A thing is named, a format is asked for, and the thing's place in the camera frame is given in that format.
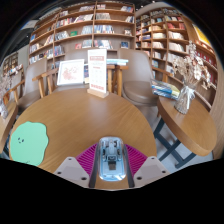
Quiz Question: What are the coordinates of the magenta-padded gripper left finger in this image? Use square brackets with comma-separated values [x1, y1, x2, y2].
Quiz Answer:
[53, 143, 101, 189]

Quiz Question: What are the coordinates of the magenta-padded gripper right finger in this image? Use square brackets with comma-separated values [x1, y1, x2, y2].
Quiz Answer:
[123, 143, 171, 188]

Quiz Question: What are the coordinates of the transparent blue computer mouse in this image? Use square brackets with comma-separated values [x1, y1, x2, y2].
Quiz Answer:
[96, 136, 128, 182]

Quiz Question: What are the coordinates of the green blob-shaped mouse pad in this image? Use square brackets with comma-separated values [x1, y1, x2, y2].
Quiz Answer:
[8, 121, 50, 167]

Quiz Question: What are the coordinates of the round wooden side table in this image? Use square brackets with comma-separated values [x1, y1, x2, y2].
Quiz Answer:
[153, 95, 218, 169]
[0, 101, 18, 154]

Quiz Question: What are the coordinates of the stack of colourful books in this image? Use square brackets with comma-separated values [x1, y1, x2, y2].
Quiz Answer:
[150, 79, 181, 101]

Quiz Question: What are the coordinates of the brown padded wooden armchair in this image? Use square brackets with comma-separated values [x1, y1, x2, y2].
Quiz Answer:
[117, 48, 174, 108]
[32, 48, 129, 98]
[3, 58, 48, 113]

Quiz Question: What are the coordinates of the glass vase with dried flowers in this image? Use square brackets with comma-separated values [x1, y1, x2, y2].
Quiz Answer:
[172, 40, 212, 115]

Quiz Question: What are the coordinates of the dark blue book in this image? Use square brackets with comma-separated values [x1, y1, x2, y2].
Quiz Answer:
[83, 63, 90, 84]

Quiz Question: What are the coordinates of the white sign on wooden base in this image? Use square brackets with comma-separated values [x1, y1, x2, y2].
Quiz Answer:
[87, 48, 110, 99]

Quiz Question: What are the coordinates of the white framed picture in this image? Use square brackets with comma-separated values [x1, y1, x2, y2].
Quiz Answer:
[56, 58, 85, 87]

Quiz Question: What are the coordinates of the glass vase with pink flowers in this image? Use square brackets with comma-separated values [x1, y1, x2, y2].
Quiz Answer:
[0, 73, 13, 119]

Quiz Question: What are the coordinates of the teal stack of books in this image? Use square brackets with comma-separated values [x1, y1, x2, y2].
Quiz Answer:
[105, 58, 129, 66]

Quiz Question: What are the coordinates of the small distant wooden bookshelf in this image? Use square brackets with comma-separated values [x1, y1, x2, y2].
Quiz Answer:
[1, 51, 19, 76]

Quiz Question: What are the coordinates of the curved wooden bookshelf unit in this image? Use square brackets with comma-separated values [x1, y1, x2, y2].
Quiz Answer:
[134, 7, 221, 108]

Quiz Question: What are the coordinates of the wide wooden bookshelf unit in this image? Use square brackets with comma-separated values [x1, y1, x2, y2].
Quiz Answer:
[28, 1, 137, 66]

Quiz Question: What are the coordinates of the white hanging ceiling panel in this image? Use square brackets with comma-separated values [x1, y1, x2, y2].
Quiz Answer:
[19, 19, 38, 29]

